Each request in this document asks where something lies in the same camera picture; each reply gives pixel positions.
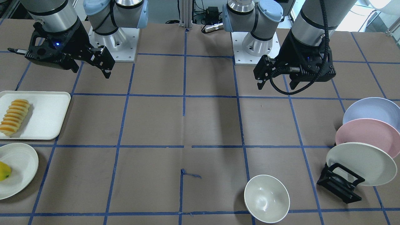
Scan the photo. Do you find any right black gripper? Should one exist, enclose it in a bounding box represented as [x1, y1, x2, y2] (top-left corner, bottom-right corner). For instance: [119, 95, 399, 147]
[7, 21, 115, 79]

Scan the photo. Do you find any black corrugated cable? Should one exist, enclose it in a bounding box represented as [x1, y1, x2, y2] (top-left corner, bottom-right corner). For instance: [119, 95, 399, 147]
[269, 0, 330, 95]

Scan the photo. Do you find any white plate in rack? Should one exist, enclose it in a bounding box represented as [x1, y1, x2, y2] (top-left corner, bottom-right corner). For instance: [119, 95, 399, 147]
[326, 142, 397, 186]

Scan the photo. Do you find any white rectangular tray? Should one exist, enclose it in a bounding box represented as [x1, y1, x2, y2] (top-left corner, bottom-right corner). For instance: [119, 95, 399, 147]
[0, 91, 71, 140]

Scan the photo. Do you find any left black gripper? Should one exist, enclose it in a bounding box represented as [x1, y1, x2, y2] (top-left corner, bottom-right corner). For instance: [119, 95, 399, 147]
[253, 31, 330, 90]

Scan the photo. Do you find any silver cylindrical connector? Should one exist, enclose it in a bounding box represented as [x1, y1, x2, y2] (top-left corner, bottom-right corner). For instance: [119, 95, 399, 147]
[201, 22, 224, 34]

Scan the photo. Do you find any pink plate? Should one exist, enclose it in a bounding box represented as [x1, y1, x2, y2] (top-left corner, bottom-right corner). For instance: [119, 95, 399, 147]
[335, 118, 400, 158]

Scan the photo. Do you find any aluminium frame post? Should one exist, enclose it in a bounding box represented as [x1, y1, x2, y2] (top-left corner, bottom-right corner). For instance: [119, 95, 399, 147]
[178, 0, 194, 30]

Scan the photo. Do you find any yellow lemon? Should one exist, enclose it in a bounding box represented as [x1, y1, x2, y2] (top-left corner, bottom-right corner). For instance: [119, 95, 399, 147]
[0, 161, 12, 181]

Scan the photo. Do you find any blue plate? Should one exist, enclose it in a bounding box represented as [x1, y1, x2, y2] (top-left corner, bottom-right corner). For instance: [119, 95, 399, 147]
[342, 97, 400, 132]

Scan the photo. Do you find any sliced yellow bread loaf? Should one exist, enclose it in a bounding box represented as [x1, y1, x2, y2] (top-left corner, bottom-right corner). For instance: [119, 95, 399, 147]
[0, 99, 30, 136]

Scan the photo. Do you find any black plate rack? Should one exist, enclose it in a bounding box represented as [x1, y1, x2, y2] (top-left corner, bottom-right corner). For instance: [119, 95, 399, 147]
[316, 163, 365, 204]

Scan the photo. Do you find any white bowl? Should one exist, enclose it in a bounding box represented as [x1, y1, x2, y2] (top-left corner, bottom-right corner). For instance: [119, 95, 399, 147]
[244, 175, 291, 223]

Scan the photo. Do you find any white round plate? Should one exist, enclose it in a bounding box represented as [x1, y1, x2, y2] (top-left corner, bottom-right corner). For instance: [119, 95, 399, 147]
[0, 143, 39, 200]

